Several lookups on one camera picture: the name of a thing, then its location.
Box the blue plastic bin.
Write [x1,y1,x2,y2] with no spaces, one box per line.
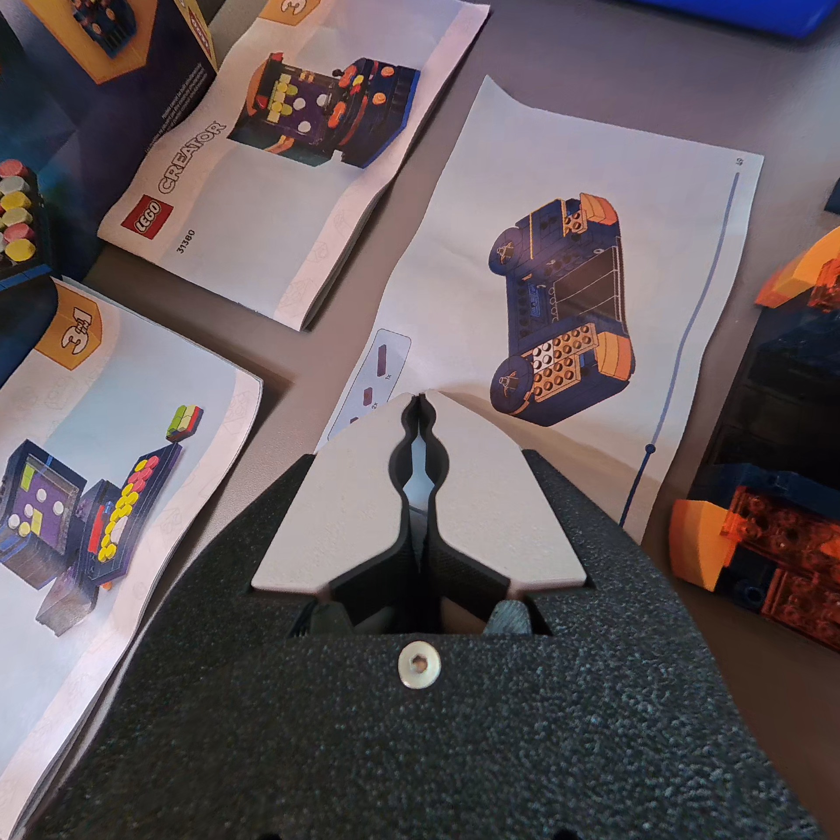
[626,0,840,39]

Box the instruction booklet with red logo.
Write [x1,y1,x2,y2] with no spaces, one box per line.
[97,0,492,332]

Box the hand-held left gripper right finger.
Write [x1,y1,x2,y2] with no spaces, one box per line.
[419,390,588,624]

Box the blue and orange toy controller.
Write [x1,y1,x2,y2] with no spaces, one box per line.
[669,226,840,657]

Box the blue toy set box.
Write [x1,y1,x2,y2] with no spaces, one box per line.
[0,0,221,370]

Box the open instruction booklet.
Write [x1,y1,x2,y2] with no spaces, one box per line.
[327,75,765,546]

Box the instruction booklet with yellow badge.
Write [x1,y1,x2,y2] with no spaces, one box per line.
[0,276,265,840]

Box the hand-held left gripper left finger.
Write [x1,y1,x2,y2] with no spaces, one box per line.
[251,392,421,624]

